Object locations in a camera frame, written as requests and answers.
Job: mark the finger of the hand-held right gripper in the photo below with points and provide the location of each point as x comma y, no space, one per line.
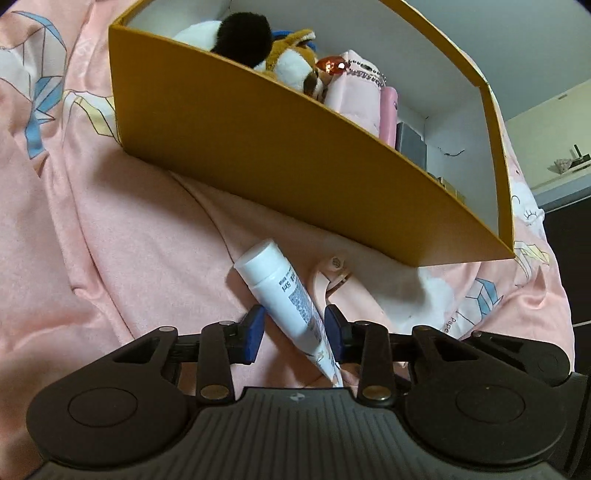
503,348

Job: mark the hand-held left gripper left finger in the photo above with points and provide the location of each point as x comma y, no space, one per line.
254,332

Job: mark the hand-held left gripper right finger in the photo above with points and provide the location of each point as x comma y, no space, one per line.
333,332

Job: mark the white cream tube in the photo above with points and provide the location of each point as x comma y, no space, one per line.
286,295

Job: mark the orange cardboard box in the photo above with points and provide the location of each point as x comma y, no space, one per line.
277,161

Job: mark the grey small box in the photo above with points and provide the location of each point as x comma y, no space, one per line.
411,143

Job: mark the pink glasses case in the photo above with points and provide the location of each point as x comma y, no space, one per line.
388,115

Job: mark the pink fabric pouch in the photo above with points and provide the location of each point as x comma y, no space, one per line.
355,97

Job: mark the tiger plush toy blue hat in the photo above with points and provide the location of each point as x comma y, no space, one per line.
291,64

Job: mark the white plush toy black ear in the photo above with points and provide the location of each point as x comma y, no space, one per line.
244,39

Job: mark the pink plastic handheld device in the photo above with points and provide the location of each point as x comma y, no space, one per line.
334,265

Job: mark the pink printed blanket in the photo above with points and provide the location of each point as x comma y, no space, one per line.
92,230

